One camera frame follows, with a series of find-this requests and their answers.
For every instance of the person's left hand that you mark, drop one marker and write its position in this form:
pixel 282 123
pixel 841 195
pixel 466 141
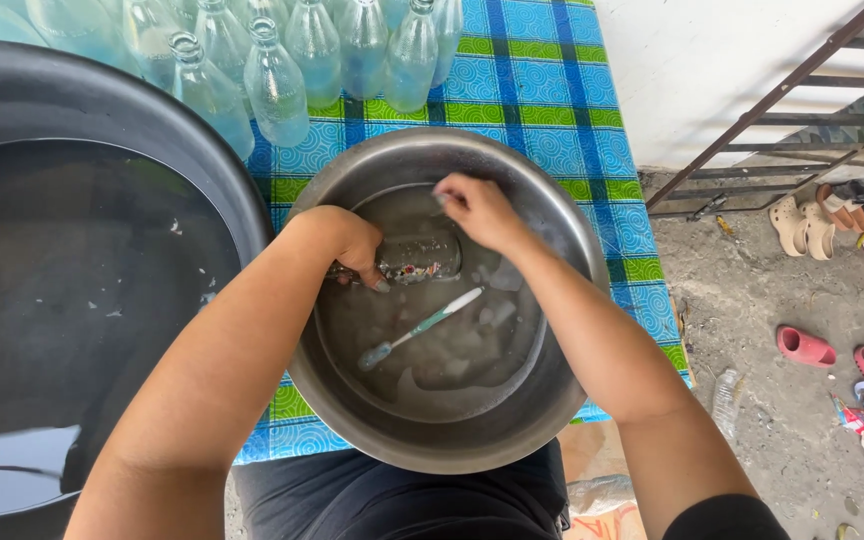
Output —
pixel 346 244

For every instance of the person's right hand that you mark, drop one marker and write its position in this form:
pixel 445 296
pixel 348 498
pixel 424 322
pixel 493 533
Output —
pixel 481 214

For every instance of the person's right fingers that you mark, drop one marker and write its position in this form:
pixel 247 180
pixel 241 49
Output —
pixel 448 196

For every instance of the clear glass bottle with label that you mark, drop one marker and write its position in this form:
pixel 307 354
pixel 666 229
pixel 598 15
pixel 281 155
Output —
pixel 417 259

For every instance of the steel wash basin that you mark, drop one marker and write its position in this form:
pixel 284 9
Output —
pixel 447 300

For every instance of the white and green toothbrush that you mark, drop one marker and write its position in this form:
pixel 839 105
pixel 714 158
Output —
pixel 421 326

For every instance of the blue green checked tablecloth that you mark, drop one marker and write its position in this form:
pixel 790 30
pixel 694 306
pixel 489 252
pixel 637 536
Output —
pixel 537 97

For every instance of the group of clear glass bottles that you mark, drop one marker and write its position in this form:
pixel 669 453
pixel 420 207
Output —
pixel 267 60

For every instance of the person's black shorts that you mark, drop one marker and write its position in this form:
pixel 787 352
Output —
pixel 402 499

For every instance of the beige clog sandal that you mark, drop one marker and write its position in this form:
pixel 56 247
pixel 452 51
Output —
pixel 820 231
pixel 787 225

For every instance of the printed sack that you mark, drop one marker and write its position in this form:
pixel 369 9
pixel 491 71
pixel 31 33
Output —
pixel 604 502

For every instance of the clear plastic bottle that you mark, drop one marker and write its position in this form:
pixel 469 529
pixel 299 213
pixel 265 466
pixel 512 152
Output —
pixel 725 403

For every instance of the large black water tub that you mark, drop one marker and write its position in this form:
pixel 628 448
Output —
pixel 79 285

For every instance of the brown metal gate frame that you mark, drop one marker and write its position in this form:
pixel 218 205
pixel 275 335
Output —
pixel 792 112

